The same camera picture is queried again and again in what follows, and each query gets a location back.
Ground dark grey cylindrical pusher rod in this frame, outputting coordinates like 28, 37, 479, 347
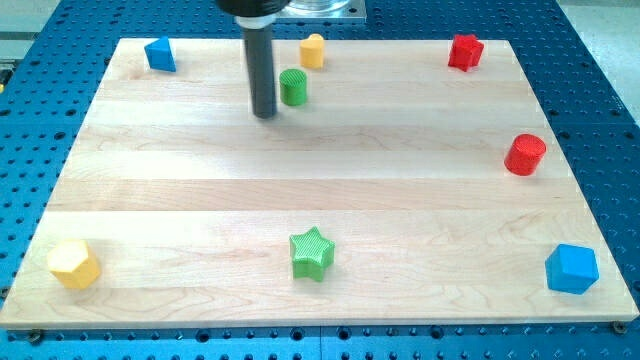
243, 25, 277, 119

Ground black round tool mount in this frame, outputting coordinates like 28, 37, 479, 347
215, 0, 290, 27

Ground yellow hexagon block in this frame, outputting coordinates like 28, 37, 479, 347
47, 239, 102, 289

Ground red cylinder block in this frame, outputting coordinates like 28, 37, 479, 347
504, 133, 547, 176

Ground red star block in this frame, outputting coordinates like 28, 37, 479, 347
448, 34, 484, 72

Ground light wooden board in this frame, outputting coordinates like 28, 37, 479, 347
1, 38, 638, 330

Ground blue cube block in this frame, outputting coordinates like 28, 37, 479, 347
545, 244, 600, 295

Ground green star block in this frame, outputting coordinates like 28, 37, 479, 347
289, 227, 335, 282

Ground yellow heart block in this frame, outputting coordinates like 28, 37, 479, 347
299, 33, 324, 69

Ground green cylinder block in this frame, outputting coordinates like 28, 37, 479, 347
279, 69, 307, 106

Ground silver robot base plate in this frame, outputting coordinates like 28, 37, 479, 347
278, 0, 367, 24

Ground blue perforated table plate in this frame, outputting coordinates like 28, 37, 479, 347
1, 1, 639, 359

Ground blue triangle block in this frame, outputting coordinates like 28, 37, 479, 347
144, 36, 177, 72

